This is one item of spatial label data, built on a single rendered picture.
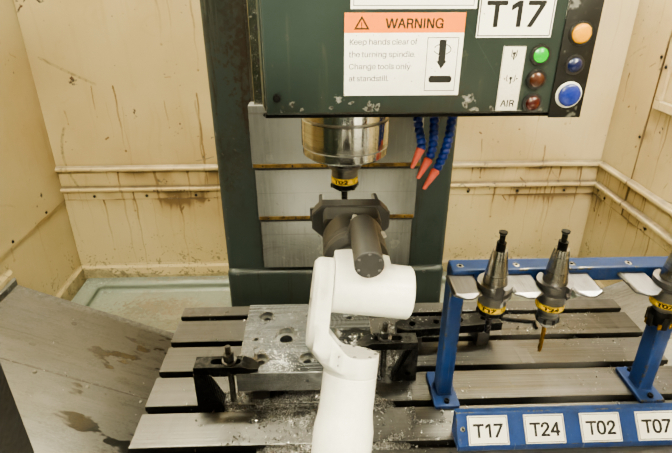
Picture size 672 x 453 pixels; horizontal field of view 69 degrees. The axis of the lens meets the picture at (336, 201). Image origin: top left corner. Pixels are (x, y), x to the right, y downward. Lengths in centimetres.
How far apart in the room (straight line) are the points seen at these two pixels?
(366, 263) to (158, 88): 136
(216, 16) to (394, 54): 77
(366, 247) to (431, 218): 99
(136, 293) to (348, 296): 161
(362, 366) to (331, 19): 43
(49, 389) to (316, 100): 114
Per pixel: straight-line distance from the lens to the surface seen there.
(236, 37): 136
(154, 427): 115
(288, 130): 135
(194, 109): 179
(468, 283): 94
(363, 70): 67
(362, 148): 83
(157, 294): 209
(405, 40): 67
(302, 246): 150
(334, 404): 61
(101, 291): 218
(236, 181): 146
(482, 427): 107
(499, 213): 202
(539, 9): 71
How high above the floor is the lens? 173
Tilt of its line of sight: 25 degrees down
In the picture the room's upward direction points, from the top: straight up
